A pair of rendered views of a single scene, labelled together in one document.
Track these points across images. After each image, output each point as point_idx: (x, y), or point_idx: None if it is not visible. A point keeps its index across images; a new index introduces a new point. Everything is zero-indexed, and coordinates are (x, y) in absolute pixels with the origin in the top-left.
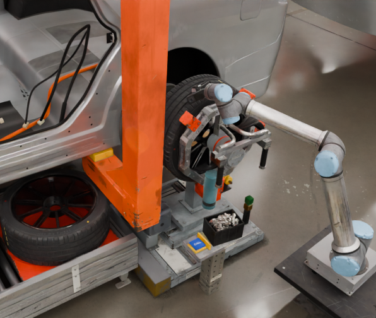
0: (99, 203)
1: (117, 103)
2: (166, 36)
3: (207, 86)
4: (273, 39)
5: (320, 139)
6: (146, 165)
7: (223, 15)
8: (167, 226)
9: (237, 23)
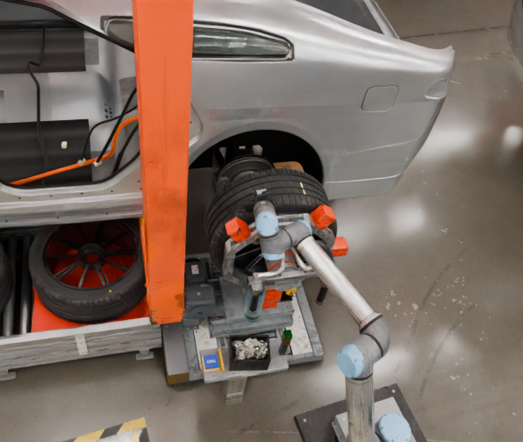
0: (134, 272)
1: None
2: (184, 156)
3: (258, 203)
4: (411, 137)
5: (363, 323)
6: (161, 272)
7: (335, 103)
8: (207, 316)
9: (355, 113)
